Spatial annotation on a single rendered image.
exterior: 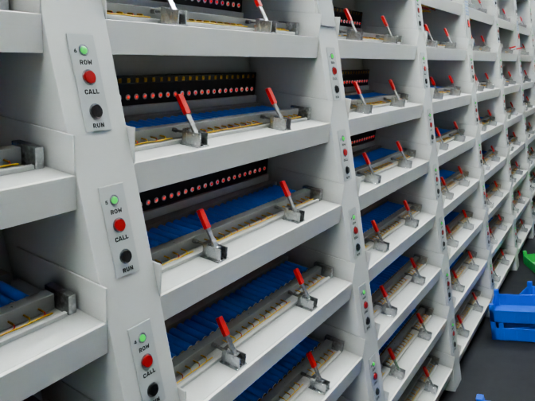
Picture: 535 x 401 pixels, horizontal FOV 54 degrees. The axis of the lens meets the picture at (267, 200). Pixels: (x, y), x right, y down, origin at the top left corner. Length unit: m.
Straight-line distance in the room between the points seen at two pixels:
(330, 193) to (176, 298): 0.57
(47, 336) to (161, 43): 0.44
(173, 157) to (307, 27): 0.57
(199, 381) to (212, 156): 0.37
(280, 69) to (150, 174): 0.61
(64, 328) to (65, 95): 0.29
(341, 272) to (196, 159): 0.59
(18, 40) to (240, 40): 0.43
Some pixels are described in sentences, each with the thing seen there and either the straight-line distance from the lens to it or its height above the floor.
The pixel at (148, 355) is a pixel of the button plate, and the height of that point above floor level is 0.80.
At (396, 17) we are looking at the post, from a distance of 1.93.
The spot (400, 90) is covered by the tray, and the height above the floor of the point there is 1.12.
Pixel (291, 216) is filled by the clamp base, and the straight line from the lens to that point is 1.10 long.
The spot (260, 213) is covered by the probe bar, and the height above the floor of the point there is 0.90.
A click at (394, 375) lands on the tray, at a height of 0.30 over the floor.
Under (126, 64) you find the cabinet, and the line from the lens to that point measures 1.05.
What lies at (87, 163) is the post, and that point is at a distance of 0.70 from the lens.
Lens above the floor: 1.09
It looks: 9 degrees down
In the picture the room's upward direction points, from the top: 9 degrees counter-clockwise
